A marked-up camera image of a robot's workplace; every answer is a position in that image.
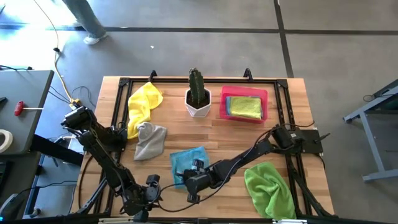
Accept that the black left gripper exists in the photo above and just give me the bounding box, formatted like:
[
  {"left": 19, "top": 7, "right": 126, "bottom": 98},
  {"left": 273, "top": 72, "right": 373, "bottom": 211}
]
[{"left": 122, "top": 174, "right": 164, "bottom": 223}]

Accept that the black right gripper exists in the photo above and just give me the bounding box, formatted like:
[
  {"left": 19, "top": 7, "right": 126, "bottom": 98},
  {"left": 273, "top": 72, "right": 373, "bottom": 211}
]
[{"left": 181, "top": 159, "right": 225, "bottom": 204}]

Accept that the blue microfiber towel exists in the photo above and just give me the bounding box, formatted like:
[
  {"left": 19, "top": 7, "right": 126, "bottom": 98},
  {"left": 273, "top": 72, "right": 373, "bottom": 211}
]
[
  {"left": 170, "top": 146, "right": 211, "bottom": 190},
  {"left": 224, "top": 95, "right": 233, "bottom": 116}
]

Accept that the grey microfiber towel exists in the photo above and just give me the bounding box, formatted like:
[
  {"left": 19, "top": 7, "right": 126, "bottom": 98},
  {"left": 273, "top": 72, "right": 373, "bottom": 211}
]
[{"left": 133, "top": 121, "right": 169, "bottom": 162}]

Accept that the green microfiber towel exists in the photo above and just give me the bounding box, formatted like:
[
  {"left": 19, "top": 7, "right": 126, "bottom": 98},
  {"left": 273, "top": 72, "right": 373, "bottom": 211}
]
[{"left": 243, "top": 161, "right": 297, "bottom": 220}]

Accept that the yellow-green microfiber towel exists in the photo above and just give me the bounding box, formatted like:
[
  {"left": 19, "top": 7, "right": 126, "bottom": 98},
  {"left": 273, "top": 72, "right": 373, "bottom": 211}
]
[{"left": 229, "top": 96, "right": 263, "bottom": 121}]

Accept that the yellow microfiber towel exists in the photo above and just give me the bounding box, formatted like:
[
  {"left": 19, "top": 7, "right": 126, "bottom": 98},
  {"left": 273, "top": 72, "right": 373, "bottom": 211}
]
[{"left": 127, "top": 82, "right": 164, "bottom": 140}]

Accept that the white faceted plant pot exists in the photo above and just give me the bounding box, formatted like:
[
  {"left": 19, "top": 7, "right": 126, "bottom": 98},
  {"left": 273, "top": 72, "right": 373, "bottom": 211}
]
[{"left": 185, "top": 88, "right": 213, "bottom": 118}]

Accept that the green cactus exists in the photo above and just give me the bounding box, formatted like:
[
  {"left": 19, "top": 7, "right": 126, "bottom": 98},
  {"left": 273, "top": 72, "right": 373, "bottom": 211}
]
[{"left": 188, "top": 67, "right": 206, "bottom": 106}]

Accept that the pink plastic bin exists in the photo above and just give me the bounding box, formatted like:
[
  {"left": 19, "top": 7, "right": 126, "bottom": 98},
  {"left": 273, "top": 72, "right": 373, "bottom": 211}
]
[{"left": 219, "top": 85, "right": 269, "bottom": 124}]

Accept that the black beam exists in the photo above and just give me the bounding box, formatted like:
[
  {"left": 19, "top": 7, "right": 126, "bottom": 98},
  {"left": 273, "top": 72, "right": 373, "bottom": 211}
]
[{"left": 29, "top": 133, "right": 85, "bottom": 167}]

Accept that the black rounded device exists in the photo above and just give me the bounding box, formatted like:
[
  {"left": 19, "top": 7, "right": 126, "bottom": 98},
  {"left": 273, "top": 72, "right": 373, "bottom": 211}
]
[{"left": 0, "top": 192, "right": 25, "bottom": 221}]

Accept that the beige tape roll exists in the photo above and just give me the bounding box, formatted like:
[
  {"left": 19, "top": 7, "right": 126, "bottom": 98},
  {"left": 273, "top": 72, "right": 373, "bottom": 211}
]
[{"left": 0, "top": 129, "right": 14, "bottom": 154}]

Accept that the grey side table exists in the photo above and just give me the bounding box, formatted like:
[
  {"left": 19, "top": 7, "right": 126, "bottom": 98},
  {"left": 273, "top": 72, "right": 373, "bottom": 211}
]
[{"left": 0, "top": 70, "right": 55, "bottom": 156}]

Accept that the person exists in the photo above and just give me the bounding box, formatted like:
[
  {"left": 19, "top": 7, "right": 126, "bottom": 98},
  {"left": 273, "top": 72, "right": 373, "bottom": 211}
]
[{"left": 61, "top": 0, "right": 109, "bottom": 46}]

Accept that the silver bracket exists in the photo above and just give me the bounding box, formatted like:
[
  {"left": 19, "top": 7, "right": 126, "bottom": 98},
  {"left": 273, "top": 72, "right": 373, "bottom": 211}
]
[
  {"left": 98, "top": 217, "right": 135, "bottom": 224},
  {"left": 272, "top": 218, "right": 308, "bottom": 224}
]

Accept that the black camera cable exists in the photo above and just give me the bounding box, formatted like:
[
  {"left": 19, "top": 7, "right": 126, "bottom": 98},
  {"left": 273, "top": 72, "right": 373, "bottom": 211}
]
[{"left": 155, "top": 124, "right": 315, "bottom": 213}]

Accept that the black aluminium frame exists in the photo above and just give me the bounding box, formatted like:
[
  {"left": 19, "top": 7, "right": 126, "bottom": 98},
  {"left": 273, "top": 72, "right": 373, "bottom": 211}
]
[{"left": 70, "top": 67, "right": 336, "bottom": 224}]

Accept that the black floor cable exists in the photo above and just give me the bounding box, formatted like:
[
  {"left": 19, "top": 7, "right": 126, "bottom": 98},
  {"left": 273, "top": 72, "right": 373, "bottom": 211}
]
[
  {"left": 48, "top": 85, "right": 96, "bottom": 138},
  {"left": 360, "top": 88, "right": 398, "bottom": 104}
]

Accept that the red-handled screwdriver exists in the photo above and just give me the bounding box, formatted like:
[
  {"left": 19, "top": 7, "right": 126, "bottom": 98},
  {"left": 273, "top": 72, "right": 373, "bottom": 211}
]
[{"left": 13, "top": 100, "right": 44, "bottom": 117}]

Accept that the grey metal table frame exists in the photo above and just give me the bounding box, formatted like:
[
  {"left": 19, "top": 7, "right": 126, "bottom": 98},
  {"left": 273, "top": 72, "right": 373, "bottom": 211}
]
[{"left": 343, "top": 78, "right": 398, "bottom": 184}]

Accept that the yellow cable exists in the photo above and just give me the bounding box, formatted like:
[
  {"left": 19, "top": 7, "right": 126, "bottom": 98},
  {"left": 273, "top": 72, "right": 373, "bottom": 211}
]
[{"left": 32, "top": 0, "right": 78, "bottom": 103}]

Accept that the thin black cable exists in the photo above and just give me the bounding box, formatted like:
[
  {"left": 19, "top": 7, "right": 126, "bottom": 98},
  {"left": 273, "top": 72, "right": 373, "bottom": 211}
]
[{"left": 0, "top": 64, "right": 34, "bottom": 72}]

